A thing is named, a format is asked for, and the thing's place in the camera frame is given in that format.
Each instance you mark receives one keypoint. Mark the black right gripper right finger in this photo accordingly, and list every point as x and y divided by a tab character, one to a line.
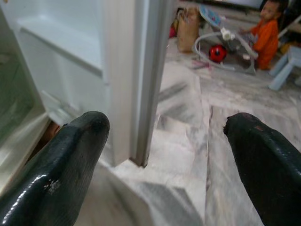
270	176

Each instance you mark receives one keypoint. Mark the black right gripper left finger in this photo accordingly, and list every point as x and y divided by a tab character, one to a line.
54	176

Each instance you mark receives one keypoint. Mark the white mini fridge body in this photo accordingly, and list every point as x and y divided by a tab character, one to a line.
14	94

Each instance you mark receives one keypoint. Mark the white mini fridge door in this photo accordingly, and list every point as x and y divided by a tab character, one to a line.
77	58

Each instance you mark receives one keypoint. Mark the orange brick stack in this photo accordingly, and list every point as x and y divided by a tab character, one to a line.
50	131

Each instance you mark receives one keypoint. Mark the light blue plastic stool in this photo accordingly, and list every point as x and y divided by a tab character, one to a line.
289	63

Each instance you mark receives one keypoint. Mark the red round toy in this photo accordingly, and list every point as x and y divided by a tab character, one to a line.
217	53

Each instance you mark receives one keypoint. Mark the grey blue baby bouncer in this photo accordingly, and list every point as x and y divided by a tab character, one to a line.
235	44

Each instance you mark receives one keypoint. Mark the child in orange clothes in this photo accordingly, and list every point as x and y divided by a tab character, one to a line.
265	40

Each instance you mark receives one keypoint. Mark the brown paper bag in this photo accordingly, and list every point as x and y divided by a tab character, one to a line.
188	33

